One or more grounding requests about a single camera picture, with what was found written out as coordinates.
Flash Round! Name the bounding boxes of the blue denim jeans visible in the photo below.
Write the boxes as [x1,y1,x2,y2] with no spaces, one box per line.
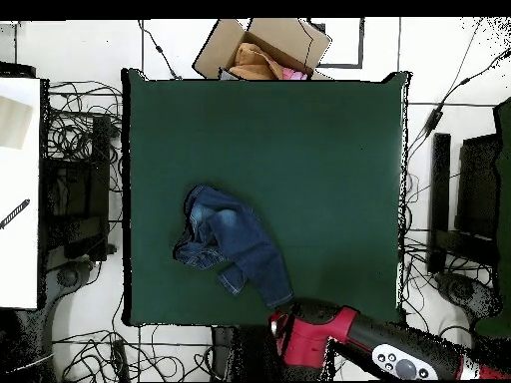
[172,184,294,310]

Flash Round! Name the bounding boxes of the black flat panel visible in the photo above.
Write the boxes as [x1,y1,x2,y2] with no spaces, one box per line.
[454,133,501,240]

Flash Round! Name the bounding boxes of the slim black power strip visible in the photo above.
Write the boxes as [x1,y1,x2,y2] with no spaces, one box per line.
[111,338,130,382]

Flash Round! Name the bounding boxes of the dark green table cloth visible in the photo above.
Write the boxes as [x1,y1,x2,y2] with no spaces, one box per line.
[121,68,412,328]

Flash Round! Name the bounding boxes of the black upright bar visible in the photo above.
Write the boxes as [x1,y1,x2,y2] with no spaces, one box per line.
[427,133,452,275]

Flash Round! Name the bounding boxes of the grey chair base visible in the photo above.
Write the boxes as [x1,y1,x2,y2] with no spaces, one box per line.
[46,258,97,308]

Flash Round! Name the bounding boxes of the black metal stand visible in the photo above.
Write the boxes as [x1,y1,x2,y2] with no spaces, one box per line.
[39,115,114,262]

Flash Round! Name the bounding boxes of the pink cloth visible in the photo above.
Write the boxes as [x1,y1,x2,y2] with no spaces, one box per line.
[280,66,310,81]

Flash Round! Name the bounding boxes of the white desk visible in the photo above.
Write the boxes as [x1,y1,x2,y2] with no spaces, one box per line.
[0,77,42,309]

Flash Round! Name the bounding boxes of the orange towel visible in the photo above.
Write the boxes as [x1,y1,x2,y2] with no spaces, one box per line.
[228,42,282,81]

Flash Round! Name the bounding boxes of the brown cardboard box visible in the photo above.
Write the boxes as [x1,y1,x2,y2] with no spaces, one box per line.
[192,17,332,81]

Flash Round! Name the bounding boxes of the black ribbed strip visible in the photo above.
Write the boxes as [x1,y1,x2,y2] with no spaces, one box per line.
[0,197,32,231]

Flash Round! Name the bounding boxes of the beige box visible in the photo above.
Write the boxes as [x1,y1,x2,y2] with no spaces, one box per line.
[0,95,34,151]

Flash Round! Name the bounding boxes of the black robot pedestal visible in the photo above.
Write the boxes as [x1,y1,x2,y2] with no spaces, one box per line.
[211,325,282,382]

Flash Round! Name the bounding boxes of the tangled black cables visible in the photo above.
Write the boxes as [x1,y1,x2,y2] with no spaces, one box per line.
[51,326,213,382]
[44,80,124,194]

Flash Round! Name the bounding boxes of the black power adapter cable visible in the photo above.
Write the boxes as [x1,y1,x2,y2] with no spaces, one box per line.
[404,46,511,169]

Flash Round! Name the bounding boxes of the black cable with inline switch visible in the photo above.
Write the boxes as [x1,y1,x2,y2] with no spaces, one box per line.
[137,18,182,81]

